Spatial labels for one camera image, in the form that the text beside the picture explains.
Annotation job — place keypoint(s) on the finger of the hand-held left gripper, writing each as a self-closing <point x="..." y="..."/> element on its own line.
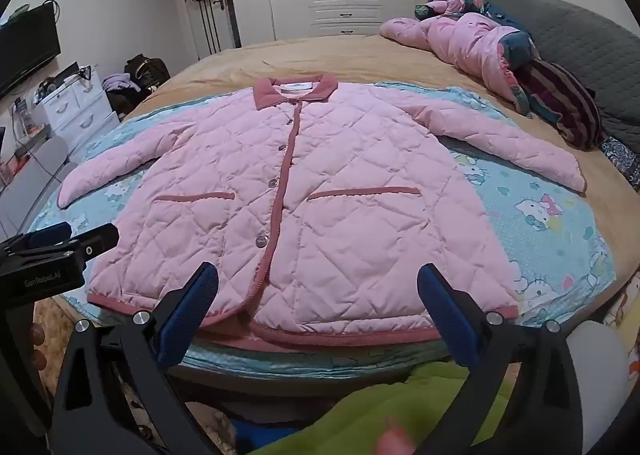
<point x="47" y="236"/>
<point x="95" y="241"/>

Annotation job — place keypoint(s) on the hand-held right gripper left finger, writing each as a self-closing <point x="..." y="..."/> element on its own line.
<point x="192" y="305"/>

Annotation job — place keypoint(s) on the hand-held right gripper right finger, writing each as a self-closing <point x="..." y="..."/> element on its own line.
<point x="450" y="315"/>

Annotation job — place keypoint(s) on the pink quilted jacket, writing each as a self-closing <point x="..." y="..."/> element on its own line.
<point x="350" y="185"/>

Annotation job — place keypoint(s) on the person's left hand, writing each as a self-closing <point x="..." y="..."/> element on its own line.
<point x="39" y="347"/>

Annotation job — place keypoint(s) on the white drawer cabinet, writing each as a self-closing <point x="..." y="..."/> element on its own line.
<point x="75" y="105"/>

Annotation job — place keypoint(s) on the blue cartoon printed blanket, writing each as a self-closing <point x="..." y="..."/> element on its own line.
<point x="540" y="215"/>

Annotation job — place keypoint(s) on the purple cloth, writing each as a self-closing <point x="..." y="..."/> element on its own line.
<point x="120" y="82"/>

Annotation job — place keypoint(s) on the green plush object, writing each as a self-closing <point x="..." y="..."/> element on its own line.
<point x="325" y="425"/>

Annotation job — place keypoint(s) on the black television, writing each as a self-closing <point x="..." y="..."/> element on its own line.
<point x="25" y="50"/>

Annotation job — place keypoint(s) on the dark patterned pillow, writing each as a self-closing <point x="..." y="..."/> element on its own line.
<point x="620" y="157"/>

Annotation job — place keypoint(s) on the dark striped cloth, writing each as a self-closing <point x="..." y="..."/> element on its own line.
<point x="565" y="100"/>

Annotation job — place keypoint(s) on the pink padded coat pile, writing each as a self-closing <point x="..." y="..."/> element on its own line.
<point x="465" y="40"/>

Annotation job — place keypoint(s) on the tan bed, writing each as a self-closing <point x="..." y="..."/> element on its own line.
<point x="325" y="60"/>

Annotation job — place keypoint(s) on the grey quilted headboard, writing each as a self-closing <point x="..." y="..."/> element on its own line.
<point x="575" y="45"/>

